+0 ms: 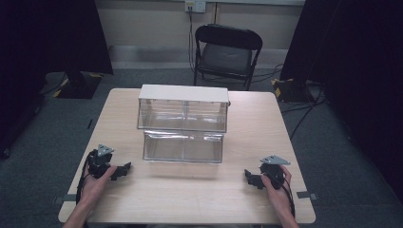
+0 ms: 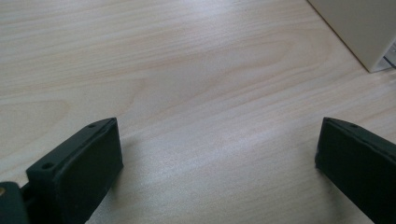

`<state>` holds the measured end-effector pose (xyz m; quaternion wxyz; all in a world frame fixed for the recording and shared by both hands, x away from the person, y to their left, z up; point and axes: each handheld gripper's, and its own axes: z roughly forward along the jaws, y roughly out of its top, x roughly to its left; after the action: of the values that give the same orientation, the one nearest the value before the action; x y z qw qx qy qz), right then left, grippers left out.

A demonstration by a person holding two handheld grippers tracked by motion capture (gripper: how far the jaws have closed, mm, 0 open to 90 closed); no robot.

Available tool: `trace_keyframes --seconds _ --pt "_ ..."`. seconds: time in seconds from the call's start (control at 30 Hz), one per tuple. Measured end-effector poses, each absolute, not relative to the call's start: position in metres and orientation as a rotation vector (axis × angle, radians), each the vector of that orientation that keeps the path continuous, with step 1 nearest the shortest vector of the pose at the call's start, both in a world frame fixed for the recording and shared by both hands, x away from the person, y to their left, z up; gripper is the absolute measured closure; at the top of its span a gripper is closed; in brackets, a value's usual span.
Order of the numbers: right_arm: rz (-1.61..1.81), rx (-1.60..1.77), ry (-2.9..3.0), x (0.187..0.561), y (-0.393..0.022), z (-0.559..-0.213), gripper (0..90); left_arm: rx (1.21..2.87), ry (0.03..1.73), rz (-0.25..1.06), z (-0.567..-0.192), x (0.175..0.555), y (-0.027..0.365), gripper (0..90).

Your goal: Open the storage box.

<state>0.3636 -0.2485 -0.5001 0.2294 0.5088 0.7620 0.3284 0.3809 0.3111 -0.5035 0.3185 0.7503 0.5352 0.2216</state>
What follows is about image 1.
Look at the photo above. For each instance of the small black floor strip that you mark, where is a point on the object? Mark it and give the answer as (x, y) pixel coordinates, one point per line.
(90, 123)

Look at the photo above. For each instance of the grey tape strip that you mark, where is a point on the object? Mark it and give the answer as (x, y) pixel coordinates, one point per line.
(65, 199)
(306, 195)

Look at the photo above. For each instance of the white wall socket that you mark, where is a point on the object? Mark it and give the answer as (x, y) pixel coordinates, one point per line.
(195, 5)

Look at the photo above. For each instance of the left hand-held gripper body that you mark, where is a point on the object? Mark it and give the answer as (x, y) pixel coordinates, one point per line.
(99, 166)

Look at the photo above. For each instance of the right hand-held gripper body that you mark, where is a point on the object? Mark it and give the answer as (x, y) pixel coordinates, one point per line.
(274, 174)

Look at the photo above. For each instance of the clear drawer cabinet white top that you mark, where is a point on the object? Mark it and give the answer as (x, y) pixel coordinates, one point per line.
(183, 109)

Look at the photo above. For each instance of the black curtain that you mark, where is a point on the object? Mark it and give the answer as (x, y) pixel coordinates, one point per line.
(53, 38)
(355, 63)

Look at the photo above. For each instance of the black folding chair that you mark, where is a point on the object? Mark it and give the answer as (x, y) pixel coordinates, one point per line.
(226, 57)

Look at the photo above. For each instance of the black stand base striped tape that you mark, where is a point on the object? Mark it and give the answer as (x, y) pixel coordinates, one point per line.
(291, 90)
(79, 85)

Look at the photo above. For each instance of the clear plastic drawer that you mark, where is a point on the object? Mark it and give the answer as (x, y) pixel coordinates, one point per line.
(183, 147)

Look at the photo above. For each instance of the person's right hand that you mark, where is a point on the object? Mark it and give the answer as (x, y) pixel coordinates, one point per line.
(280, 198)

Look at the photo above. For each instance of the person's left hand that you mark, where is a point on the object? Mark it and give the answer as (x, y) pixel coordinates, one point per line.
(93, 188)

